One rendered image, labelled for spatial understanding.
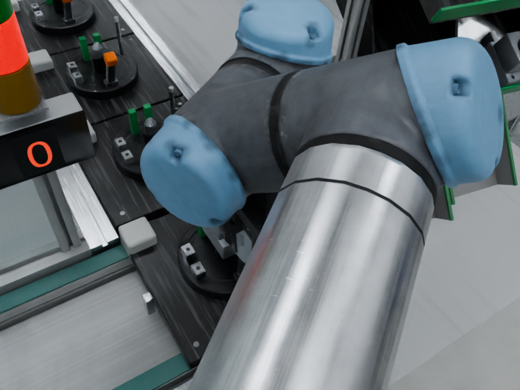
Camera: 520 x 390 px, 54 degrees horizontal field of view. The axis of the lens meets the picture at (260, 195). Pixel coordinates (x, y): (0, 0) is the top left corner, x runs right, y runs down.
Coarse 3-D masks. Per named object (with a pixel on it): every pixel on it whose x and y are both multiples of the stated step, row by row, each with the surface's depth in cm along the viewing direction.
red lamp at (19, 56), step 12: (0, 24) 47; (12, 24) 48; (0, 36) 47; (12, 36) 48; (0, 48) 48; (12, 48) 48; (24, 48) 50; (0, 60) 48; (12, 60) 49; (24, 60) 50; (0, 72) 49
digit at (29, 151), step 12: (36, 132) 56; (48, 132) 57; (12, 144) 55; (24, 144) 56; (36, 144) 57; (48, 144) 58; (24, 156) 57; (36, 156) 58; (48, 156) 59; (60, 156) 60; (24, 168) 58; (36, 168) 59; (48, 168) 60
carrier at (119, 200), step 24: (120, 120) 96; (144, 120) 94; (96, 144) 92; (120, 144) 87; (144, 144) 89; (96, 168) 88; (120, 168) 87; (96, 192) 85; (120, 192) 85; (144, 192) 85; (120, 216) 82; (144, 216) 82
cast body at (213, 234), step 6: (204, 228) 73; (210, 228) 70; (216, 228) 68; (210, 234) 72; (216, 234) 69; (210, 240) 73; (216, 240) 70; (222, 240) 70; (216, 246) 71; (222, 246) 69; (228, 246) 69; (222, 252) 70; (228, 252) 71; (234, 252) 72
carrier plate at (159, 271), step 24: (168, 216) 82; (168, 240) 79; (144, 264) 76; (168, 264) 77; (168, 288) 74; (168, 312) 72; (192, 312) 72; (216, 312) 72; (192, 336) 70; (192, 360) 67
